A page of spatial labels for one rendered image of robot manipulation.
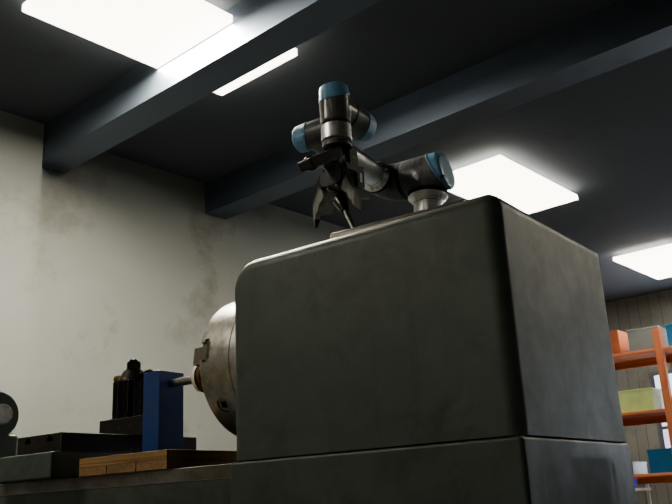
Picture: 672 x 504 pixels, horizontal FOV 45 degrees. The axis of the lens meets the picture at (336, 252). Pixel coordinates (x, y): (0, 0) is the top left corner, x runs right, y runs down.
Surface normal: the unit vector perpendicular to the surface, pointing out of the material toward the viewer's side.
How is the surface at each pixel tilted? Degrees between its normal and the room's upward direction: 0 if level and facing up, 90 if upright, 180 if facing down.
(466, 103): 90
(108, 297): 90
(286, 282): 90
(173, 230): 90
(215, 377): 104
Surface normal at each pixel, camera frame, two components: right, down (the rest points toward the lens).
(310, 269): -0.61, -0.20
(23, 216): 0.74, -0.23
